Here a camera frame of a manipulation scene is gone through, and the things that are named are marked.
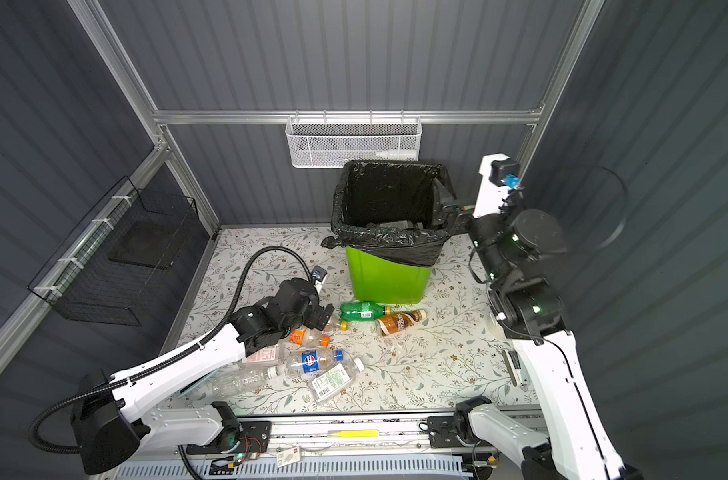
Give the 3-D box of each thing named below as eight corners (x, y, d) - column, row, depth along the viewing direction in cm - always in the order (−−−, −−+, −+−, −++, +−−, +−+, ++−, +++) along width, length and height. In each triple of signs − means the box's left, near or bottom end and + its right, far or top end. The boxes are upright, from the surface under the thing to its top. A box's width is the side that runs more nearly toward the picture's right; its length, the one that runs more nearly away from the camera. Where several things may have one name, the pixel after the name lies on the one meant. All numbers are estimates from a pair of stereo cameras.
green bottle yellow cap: (341, 324, 95) (339, 316, 91) (342, 308, 99) (341, 300, 95) (390, 324, 95) (391, 316, 91) (390, 308, 99) (390, 300, 95)
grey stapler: (511, 386, 83) (515, 383, 81) (501, 353, 89) (505, 349, 87) (522, 386, 83) (527, 383, 81) (512, 353, 89) (516, 349, 87)
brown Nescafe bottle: (383, 340, 92) (383, 331, 87) (376, 326, 95) (377, 317, 90) (427, 324, 95) (429, 315, 91) (419, 311, 98) (422, 301, 94)
